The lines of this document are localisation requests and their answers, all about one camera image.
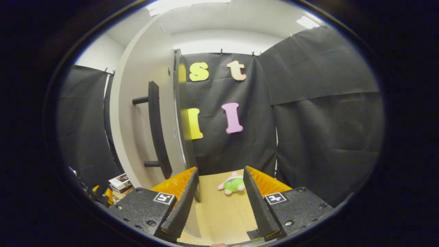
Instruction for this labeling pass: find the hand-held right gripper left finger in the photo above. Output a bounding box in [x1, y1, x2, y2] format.
[109, 167, 200, 240]

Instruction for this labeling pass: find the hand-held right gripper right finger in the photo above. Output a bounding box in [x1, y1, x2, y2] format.
[243, 166, 334, 240]

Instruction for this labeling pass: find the black door handle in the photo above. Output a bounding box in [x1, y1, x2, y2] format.
[132, 81, 173, 179]

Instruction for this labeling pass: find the grey cabinet door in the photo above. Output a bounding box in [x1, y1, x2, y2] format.
[110, 15, 203, 239]

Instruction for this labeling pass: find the stack of books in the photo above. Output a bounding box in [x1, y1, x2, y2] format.
[108, 173, 134, 196]

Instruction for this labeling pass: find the pink and green plush toy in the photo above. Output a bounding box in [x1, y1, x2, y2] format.
[217, 172, 246, 195]

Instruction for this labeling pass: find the black backdrop cloth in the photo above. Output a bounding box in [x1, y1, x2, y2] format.
[57, 26, 384, 208]

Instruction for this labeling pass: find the small ceiling light panel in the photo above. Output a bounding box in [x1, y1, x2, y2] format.
[297, 15, 321, 30]

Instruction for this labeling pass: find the large ceiling light panel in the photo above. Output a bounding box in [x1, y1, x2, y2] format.
[146, 0, 232, 17]

